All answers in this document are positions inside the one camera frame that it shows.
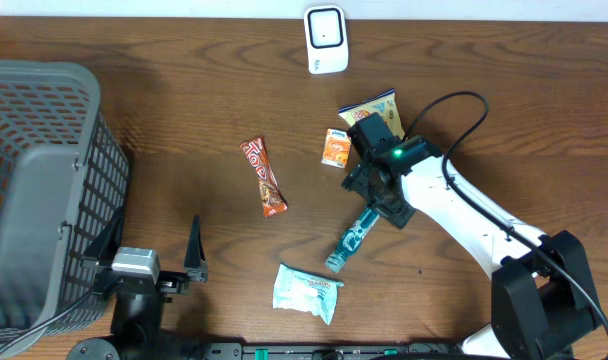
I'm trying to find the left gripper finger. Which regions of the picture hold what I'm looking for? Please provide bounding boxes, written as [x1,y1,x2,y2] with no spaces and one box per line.
[82,207,124,263]
[184,215,207,275]

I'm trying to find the blue mouthwash bottle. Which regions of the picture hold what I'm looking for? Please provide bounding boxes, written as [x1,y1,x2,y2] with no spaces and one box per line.
[325,207,380,273]

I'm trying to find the orange tissue pack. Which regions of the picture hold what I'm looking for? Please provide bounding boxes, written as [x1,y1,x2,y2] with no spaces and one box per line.
[321,128,351,168]

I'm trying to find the yellow snack bag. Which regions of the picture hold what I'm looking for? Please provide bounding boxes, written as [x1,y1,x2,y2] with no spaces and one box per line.
[338,88,405,138]

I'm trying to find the red chocolate bar wrapper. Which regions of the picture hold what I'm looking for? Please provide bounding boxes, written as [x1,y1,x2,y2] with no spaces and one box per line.
[240,136,288,217]

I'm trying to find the light blue tissue packet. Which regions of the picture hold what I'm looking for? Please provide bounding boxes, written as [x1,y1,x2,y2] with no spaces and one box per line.
[272,264,344,325]

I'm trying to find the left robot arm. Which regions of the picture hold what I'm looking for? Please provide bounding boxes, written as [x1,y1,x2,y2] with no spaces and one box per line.
[67,207,208,360]

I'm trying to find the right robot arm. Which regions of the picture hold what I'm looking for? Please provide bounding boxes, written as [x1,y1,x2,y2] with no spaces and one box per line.
[343,134,608,359]

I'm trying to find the white barcode scanner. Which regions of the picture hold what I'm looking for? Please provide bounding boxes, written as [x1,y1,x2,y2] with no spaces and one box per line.
[303,5,349,75]

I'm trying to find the grey plastic shopping basket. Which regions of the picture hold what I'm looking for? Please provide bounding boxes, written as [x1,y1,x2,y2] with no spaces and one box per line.
[0,60,129,358]

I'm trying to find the black mounting rail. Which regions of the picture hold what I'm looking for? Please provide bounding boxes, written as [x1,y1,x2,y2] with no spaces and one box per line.
[198,341,575,360]

